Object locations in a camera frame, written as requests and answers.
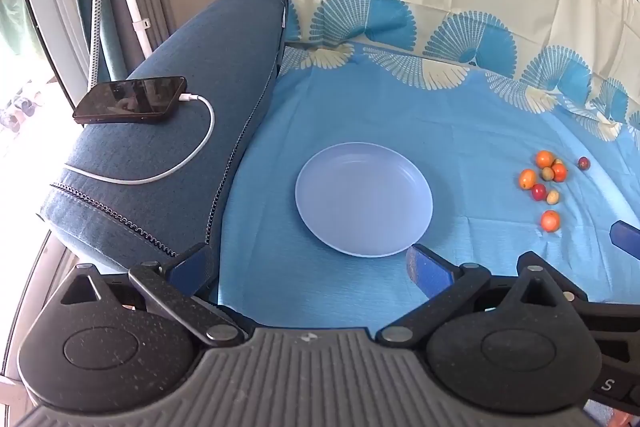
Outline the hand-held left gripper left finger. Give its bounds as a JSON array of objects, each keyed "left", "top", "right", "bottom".
[{"left": 60, "top": 243, "right": 247, "bottom": 349}]

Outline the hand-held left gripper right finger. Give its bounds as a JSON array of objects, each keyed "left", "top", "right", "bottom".
[{"left": 375, "top": 243, "right": 589, "bottom": 349}]

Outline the white charging cable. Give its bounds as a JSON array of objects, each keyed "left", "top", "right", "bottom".
[{"left": 63, "top": 93, "right": 216, "bottom": 186}]

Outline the blue fan-print bedsheet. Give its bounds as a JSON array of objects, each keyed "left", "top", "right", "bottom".
[{"left": 216, "top": 0, "right": 640, "bottom": 324}]

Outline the blue sofa armrest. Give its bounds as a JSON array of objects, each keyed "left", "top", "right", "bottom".
[{"left": 39, "top": 0, "right": 292, "bottom": 304}]

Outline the lavender plastic plate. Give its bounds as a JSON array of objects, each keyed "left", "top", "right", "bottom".
[{"left": 294, "top": 142, "right": 434, "bottom": 258}]

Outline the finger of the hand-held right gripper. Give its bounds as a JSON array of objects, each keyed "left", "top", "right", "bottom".
[{"left": 609, "top": 220, "right": 640, "bottom": 254}]

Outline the row of shoes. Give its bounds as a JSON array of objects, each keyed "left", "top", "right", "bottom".
[{"left": 0, "top": 79, "right": 48, "bottom": 134}]

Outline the black smartphone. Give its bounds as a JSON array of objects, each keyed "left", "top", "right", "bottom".
[{"left": 73, "top": 76, "right": 188, "bottom": 126}]

